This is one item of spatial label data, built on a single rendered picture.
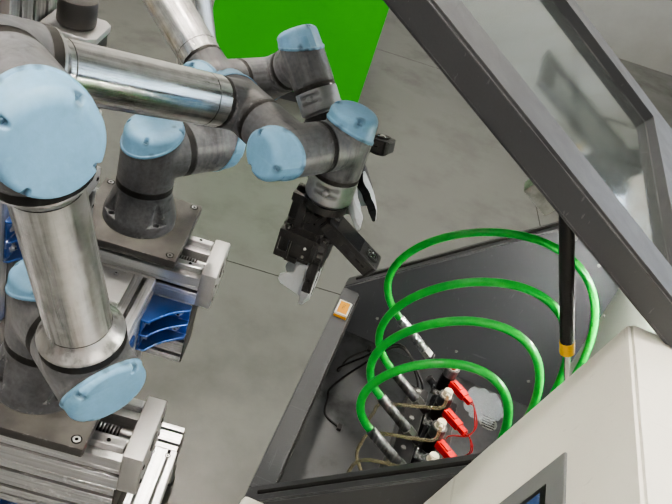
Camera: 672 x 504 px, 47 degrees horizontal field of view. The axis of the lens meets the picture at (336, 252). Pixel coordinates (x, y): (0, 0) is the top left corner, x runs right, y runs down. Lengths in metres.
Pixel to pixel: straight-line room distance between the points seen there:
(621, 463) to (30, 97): 0.66
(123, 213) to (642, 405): 1.10
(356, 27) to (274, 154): 3.59
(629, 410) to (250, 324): 2.34
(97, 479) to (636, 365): 0.87
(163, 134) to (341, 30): 3.12
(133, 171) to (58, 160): 0.78
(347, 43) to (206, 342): 2.27
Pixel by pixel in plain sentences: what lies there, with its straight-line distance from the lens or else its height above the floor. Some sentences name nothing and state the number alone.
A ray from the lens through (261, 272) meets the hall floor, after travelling 3.34.
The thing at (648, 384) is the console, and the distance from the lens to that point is 0.90.
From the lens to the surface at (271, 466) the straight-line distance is 1.40.
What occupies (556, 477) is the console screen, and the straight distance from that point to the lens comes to 0.90.
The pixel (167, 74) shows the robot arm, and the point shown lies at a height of 1.58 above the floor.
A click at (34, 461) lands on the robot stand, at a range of 1.39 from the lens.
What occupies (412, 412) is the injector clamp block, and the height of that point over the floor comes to 0.98.
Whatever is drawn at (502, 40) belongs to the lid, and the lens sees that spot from 1.01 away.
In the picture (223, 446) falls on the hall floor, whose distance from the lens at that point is 2.65.
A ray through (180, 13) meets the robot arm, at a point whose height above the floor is 1.51.
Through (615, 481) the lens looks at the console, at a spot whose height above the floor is 1.52.
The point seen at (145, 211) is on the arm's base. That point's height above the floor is 1.10.
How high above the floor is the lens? 2.03
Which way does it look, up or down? 34 degrees down
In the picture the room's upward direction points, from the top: 20 degrees clockwise
